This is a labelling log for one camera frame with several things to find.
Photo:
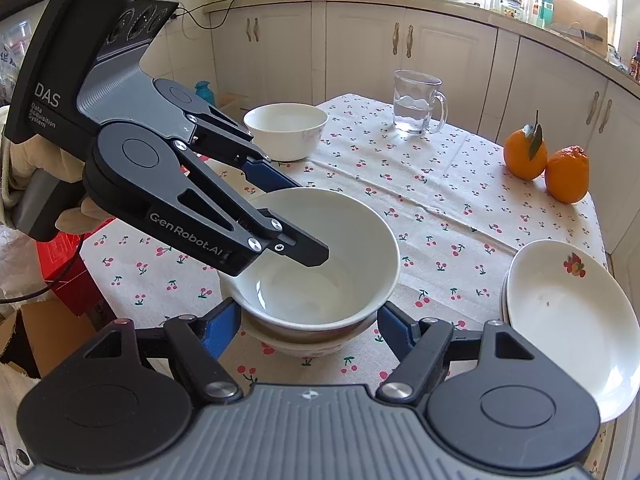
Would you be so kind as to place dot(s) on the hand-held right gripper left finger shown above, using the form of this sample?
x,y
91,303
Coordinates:
x,y
222,330

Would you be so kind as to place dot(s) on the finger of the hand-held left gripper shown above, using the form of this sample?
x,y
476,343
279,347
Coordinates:
x,y
305,252
272,177

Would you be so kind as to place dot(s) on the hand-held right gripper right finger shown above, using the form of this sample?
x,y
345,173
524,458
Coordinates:
x,y
397,330

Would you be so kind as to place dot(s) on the small white bowl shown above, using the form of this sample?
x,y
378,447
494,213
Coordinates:
x,y
310,305

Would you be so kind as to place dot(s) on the white bowl pink flowers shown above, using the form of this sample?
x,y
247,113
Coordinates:
x,y
310,347

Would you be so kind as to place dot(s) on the white plate two flower prints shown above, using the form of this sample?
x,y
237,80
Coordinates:
x,y
565,340

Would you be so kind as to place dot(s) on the person's left hand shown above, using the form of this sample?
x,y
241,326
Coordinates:
x,y
45,160

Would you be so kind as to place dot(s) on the wide white bowl faint print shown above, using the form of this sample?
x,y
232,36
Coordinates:
x,y
285,146

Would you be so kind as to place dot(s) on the teal bottle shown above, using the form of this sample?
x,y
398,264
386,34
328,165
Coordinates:
x,y
205,92

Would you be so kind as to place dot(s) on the cherry print tablecloth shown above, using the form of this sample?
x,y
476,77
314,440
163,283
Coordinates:
x,y
450,220

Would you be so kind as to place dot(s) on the glass mug with water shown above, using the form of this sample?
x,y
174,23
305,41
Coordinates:
x,y
412,116

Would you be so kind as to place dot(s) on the row of white cabinet doors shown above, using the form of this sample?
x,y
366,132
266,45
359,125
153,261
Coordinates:
x,y
360,45

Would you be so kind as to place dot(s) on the red box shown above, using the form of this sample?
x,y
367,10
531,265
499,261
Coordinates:
x,y
65,272

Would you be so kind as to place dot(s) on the cardboard box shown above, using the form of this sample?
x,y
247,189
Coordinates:
x,y
25,340

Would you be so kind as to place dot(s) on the orange with leaf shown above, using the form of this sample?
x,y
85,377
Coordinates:
x,y
522,157

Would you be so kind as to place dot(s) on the white fluffy cloth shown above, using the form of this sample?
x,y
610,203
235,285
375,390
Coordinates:
x,y
15,390

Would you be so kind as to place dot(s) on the orange without leaf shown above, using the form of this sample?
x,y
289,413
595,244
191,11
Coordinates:
x,y
567,177

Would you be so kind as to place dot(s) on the glass jar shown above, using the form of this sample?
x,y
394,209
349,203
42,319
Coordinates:
x,y
512,8

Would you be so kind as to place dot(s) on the teal container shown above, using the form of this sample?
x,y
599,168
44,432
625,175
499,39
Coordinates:
x,y
546,10

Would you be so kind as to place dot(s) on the dark sauce bottle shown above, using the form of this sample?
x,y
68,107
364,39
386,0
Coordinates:
x,y
636,62

